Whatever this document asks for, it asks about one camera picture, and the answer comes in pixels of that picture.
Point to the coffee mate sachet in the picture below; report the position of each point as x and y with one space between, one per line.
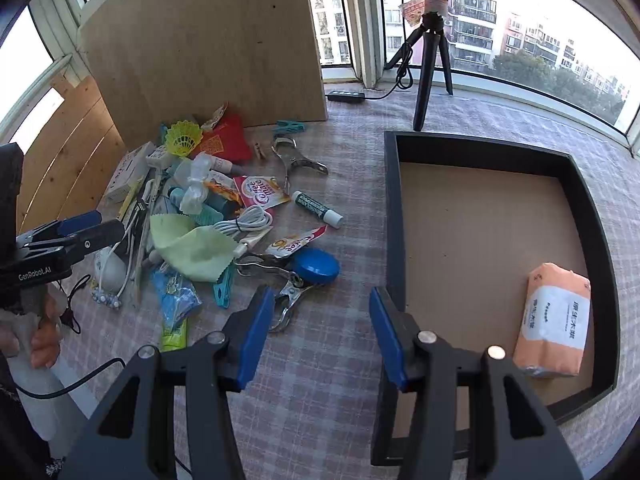
290 244
260 191

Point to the orange white tissue pack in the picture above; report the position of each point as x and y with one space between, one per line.
554 328

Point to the blue round tape measure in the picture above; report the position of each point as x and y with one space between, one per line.
314 266

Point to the metal keys carabiner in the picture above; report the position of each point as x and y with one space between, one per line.
286 296

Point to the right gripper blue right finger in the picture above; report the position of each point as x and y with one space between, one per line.
388 328

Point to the person's left hand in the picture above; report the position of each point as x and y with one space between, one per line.
45 339

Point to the small pink bottle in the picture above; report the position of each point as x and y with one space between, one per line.
223 166

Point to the slatted pine wood panel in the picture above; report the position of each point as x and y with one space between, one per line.
67 168

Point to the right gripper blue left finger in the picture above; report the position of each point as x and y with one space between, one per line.
256 320

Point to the red packet pouch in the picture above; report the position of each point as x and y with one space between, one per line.
226 141

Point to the blue cartoon packet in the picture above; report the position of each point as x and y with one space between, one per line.
177 295

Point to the large wooden board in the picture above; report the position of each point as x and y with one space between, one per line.
155 61

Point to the orange snack packet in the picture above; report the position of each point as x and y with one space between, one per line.
224 191

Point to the black tripod stand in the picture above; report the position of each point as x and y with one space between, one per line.
431 31

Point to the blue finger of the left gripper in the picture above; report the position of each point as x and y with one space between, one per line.
78 223

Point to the white plastic bag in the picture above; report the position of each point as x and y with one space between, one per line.
195 195

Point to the green white lip balm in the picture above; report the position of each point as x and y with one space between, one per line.
328 215

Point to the wooden clothespin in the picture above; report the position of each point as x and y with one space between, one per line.
259 152

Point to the yellow shuttlecock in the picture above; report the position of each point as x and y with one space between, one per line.
182 138

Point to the white floral cardboard box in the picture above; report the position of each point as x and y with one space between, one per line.
131 168

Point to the lime green tube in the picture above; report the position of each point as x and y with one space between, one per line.
174 338

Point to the teal clothespin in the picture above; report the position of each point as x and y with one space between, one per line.
284 127

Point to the black usb hub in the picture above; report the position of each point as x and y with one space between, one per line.
344 96

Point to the green microfiber cloth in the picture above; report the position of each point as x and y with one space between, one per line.
200 253

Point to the metal clamp clip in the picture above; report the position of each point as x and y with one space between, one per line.
286 150

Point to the yellow chopsticks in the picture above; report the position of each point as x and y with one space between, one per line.
129 198

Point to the blue clothespin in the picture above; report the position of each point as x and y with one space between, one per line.
223 287

